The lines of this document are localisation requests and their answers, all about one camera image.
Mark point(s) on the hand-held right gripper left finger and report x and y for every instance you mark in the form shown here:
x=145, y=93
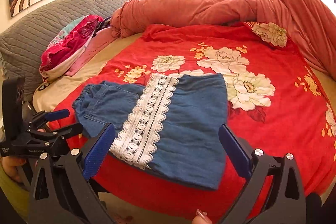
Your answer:
x=98, y=153

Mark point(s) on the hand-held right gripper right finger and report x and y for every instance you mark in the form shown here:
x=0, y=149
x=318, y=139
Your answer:
x=236, y=153

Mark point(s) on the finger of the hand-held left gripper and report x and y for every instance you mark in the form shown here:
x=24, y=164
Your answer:
x=71, y=129
x=57, y=114

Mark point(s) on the blue lace-trimmed pants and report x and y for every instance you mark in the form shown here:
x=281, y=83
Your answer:
x=189, y=119

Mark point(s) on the person's left hand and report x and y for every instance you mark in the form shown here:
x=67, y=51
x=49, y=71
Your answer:
x=11, y=166

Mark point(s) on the person's right hand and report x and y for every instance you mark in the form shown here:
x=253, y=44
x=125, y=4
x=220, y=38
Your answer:
x=202, y=219

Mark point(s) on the red floral blanket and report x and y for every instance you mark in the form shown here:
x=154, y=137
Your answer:
x=275, y=140

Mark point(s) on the floral pink pillow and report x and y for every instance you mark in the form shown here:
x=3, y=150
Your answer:
x=68, y=48

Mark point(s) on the plain pink cloth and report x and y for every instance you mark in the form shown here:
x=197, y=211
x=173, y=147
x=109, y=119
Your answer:
x=92, y=53

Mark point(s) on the grey quilted headboard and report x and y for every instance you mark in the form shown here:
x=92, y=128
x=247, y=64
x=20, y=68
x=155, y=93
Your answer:
x=52, y=16

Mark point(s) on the dark blue cloth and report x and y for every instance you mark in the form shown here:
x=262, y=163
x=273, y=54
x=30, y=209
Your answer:
x=105, y=22

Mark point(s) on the coral pink comforter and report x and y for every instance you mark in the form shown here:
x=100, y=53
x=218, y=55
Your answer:
x=210, y=1

